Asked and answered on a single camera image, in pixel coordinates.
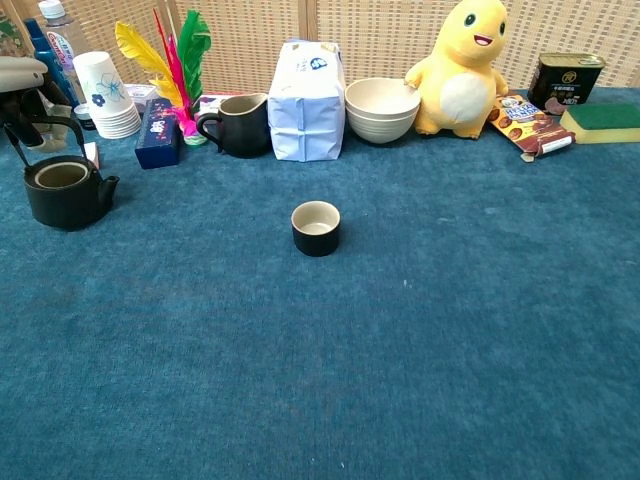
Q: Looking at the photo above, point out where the pink white box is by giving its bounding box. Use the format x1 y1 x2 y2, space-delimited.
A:
192 92 242 121

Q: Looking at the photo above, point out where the dark blue cardboard box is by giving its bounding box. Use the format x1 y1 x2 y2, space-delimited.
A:
134 97 182 171

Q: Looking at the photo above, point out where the clear plastic drink bottle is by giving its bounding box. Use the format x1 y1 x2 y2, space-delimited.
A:
38 0 92 106

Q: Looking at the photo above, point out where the stack of white paper cups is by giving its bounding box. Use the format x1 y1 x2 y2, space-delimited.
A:
72 51 143 140

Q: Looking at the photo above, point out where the blue bottle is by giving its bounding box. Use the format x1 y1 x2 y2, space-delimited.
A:
23 18 80 109

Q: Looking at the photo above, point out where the light blue paper bag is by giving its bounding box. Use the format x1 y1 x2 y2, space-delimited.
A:
267 39 347 163

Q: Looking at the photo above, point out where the woven wicker screen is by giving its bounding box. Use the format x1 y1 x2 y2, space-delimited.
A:
9 0 640 97

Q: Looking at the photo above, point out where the yellow green sponge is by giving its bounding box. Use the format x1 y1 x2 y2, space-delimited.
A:
558 102 640 146

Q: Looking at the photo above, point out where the small white box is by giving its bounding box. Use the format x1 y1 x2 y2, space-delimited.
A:
123 83 161 116

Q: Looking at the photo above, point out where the blue table cloth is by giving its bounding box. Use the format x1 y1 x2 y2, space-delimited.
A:
0 87 640 480

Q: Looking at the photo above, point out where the colourful feather shuttlecock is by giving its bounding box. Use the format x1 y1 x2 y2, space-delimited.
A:
114 8 213 147

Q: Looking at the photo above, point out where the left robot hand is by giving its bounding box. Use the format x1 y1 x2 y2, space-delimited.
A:
0 55 75 154

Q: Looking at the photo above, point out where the black teapot with bail handle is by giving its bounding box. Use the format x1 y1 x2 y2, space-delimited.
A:
3 117 121 232

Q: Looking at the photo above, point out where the brown panda cookie box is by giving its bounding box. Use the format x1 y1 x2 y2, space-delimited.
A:
486 93 577 161

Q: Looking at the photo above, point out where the black ceramic pitcher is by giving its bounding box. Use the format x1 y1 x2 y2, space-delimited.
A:
195 92 271 160

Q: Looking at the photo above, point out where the small black ceramic teacup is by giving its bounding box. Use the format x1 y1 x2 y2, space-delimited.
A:
291 200 342 258

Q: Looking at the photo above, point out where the small black jar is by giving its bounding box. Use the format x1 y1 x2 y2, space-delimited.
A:
73 103 98 133

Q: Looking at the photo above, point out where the black luncheon meat can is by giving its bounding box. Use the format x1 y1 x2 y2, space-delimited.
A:
526 52 607 117

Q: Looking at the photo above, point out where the beige bowl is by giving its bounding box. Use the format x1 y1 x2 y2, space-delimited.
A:
346 110 419 146
344 77 422 120

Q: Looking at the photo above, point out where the yellow plush dinosaur toy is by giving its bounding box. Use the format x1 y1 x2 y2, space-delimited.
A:
403 0 510 141

